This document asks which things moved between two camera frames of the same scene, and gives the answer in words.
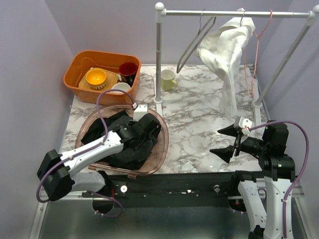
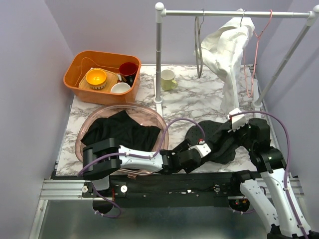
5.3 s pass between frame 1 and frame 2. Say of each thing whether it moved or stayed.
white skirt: stayed
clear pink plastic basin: stayed
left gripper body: moved
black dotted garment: moved
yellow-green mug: stayed
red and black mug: stayed
